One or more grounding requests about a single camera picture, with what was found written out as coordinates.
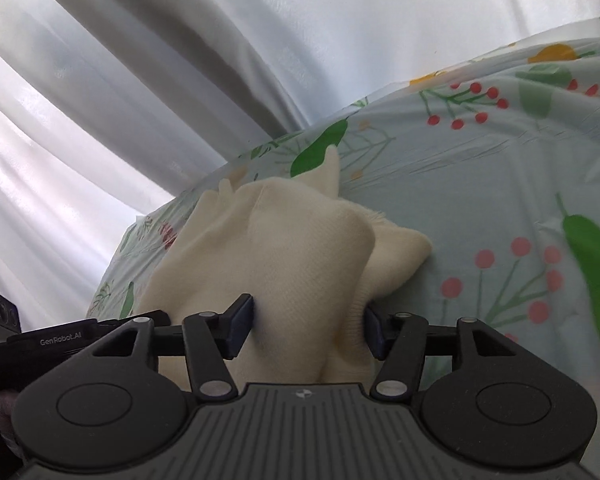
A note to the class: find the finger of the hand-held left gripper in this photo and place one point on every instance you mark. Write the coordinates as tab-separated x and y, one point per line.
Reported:
112	325

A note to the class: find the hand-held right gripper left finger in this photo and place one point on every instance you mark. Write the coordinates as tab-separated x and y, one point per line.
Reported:
239	327

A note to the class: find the person's left forearm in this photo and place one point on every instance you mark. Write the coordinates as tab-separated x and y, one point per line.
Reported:
5	420

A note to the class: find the white curtain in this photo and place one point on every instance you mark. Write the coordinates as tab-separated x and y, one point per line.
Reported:
180	60

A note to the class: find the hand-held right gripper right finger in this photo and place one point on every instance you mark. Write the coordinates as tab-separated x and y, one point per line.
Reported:
372	332

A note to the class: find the cream knit garment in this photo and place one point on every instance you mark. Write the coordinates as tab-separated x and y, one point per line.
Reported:
290	260

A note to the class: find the floral printed bedsheet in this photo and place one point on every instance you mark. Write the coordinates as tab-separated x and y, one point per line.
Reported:
480	175

